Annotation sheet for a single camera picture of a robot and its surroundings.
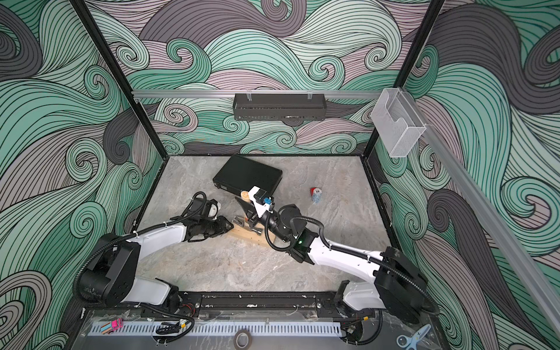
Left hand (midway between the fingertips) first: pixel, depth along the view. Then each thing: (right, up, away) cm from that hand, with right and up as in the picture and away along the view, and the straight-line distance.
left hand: (229, 226), depth 89 cm
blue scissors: (+61, -30, -24) cm, 72 cm away
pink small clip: (-32, -26, -21) cm, 46 cm away
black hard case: (+2, +22, +21) cm, 31 cm away
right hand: (+8, +15, -25) cm, 30 cm away
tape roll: (+9, -31, -22) cm, 39 cm away
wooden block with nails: (+4, -1, -2) cm, 4 cm away
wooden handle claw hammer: (+6, +3, -3) cm, 7 cm away
